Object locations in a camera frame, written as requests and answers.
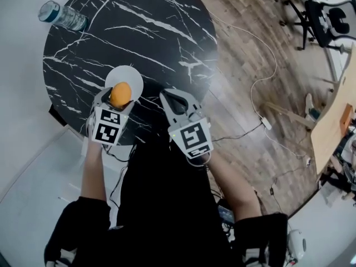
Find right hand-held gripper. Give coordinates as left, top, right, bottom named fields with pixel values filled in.
left=159, top=88, right=215, bottom=161

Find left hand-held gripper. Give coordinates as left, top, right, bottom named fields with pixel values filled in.
left=86, top=87, right=139, bottom=147

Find orange egg-shaped fruit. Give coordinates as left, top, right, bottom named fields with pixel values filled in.
left=110, top=82, right=132, bottom=108

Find small white plate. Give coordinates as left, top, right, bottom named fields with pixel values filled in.
left=105, top=65, right=145, bottom=102

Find person's right forearm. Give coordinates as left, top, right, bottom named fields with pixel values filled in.
left=206, top=151, right=264, bottom=223

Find person's left forearm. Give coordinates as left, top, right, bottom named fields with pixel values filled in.
left=80, top=140, right=108, bottom=203

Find round black marble table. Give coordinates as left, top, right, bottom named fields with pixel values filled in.
left=42, top=0, right=219, bottom=147

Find white power strip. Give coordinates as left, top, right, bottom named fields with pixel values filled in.
left=259, top=116, right=273, bottom=131

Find clear water bottle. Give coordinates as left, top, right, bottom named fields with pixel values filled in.
left=37, top=0, right=90, bottom=33

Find person's black clothing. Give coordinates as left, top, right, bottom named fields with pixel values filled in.
left=43, top=137, right=289, bottom=267

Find small screen device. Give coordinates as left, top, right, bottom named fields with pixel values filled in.
left=217, top=204, right=236, bottom=225

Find light wooden table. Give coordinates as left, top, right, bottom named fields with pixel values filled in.
left=262, top=41, right=356, bottom=175

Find orange box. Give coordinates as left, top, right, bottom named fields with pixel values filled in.
left=339, top=103, right=354, bottom=135

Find black grey-framed office chair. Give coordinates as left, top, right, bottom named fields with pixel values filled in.
left=280, top=0, right=356, bottom=51

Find small white device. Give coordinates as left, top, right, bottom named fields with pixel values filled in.
left=319, top=9, right=331, bottom=33

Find white rounded appliance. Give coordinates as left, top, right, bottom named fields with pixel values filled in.
left=287, top=229, right=308, bottom=264

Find black floor cable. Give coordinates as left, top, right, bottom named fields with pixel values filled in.
left=212, top=122, right=264, bottom=143

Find long white floor cable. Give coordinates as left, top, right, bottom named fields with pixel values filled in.
left=208, top=12, right=279, bottom=120

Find short white floor cable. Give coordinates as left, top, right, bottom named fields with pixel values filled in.
left=264, top=126, right=310, bottom=159

